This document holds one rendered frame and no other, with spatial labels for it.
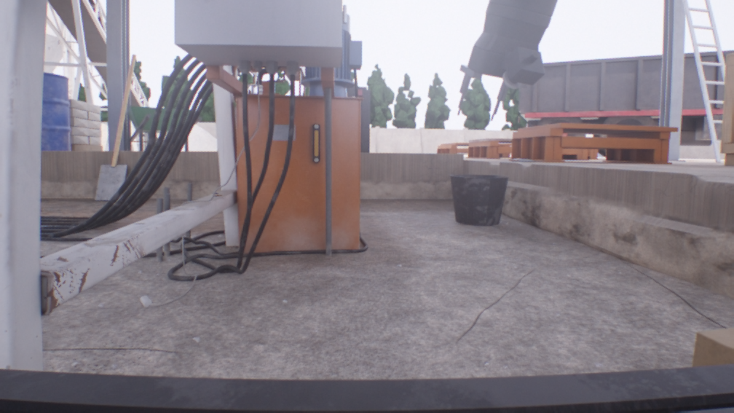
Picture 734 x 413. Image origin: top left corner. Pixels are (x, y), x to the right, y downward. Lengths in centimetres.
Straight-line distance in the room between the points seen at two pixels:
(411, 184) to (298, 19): 247
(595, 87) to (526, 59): 865
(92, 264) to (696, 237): 153
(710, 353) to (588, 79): 853
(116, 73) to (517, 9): 559
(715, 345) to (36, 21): 102
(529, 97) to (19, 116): 887
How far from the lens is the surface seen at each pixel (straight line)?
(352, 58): 177
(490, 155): 453
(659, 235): 157
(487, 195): 211
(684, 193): 154
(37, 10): 66
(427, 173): 330
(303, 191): 146
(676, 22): 738
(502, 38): 48
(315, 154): 144
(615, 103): 908
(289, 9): 99
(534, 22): 47
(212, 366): 80
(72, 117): 591
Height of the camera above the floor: 39
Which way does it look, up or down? 5 degrees down
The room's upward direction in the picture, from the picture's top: 1 degrees clockwise
